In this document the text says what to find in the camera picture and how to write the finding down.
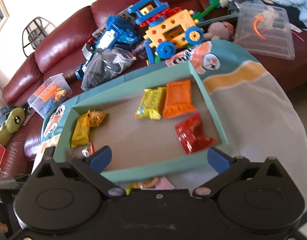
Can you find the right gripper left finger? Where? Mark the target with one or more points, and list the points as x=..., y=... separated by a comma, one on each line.
x=91, y=167

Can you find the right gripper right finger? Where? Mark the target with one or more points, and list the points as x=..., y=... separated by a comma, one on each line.
x=228, y=168

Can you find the small rainbow candy pack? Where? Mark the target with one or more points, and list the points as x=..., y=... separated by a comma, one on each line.
x=88, y=150

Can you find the yellow wafer snack pack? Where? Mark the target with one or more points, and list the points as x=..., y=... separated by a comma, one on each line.
x=81, y=132

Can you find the red snack pack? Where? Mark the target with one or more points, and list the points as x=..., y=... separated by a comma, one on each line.
x=191, y=134

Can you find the orange crinkled candy wrapper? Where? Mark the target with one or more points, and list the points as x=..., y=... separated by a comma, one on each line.
x=95, y=118

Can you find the small pink white candy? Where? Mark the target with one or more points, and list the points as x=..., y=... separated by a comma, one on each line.
x=163, y=184

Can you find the teal cardboard box tray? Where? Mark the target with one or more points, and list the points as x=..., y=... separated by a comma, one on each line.
x=144, y=148

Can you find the orange snack pack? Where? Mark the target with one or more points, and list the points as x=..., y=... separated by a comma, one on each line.
x=178, y=99

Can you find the clear bin of toy blocks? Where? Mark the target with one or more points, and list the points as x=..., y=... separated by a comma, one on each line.
x=49, y=95

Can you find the yellow speckled snack pack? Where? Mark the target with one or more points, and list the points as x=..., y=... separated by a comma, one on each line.
x=151, y=104

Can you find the green plush toy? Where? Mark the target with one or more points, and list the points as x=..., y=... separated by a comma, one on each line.
x=11, y=125

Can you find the clear bag of dark parts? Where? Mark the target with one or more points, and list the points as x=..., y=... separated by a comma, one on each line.
x=106, y=66

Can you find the dark red leather sofa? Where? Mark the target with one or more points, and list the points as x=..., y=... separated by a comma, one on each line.
x=61, y=53

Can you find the pink plush toy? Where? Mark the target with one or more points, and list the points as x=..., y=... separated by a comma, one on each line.
x=219, y=30

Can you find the blue white toy robot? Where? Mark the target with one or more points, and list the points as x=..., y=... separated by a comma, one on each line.
x=119, y=31

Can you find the clear plastic organizer lid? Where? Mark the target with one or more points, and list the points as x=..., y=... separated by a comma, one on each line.
x=264, y=30

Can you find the black mesh back support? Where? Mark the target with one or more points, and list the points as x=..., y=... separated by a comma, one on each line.
x=34, y=33

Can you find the yellow toy construction car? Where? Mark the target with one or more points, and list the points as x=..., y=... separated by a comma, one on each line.
x=167, y=29

